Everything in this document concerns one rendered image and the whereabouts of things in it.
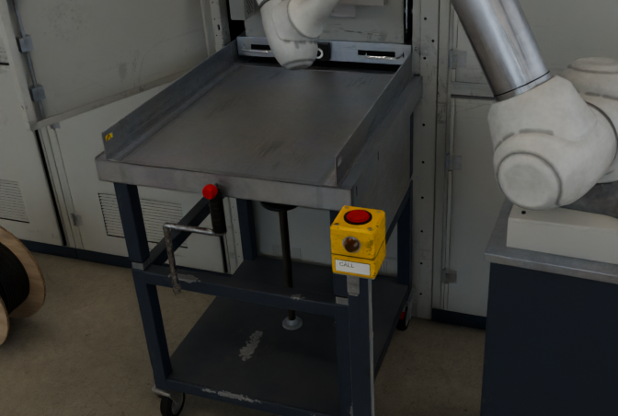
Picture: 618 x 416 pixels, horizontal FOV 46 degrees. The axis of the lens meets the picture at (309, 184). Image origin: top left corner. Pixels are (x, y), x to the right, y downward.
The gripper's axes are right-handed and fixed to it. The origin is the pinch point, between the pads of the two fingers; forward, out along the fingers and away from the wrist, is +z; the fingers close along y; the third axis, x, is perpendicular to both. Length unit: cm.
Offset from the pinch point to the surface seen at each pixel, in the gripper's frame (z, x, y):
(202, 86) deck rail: -6.3, -28.1, 24.6
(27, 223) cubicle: 45, -124, 76
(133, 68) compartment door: -12, -47, 22
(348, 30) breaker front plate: 10.0, 7.4, 3.0
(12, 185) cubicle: 38, -127, 62
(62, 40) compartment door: -34, -55, 19
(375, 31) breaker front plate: 9.9, 15.6, 2.9
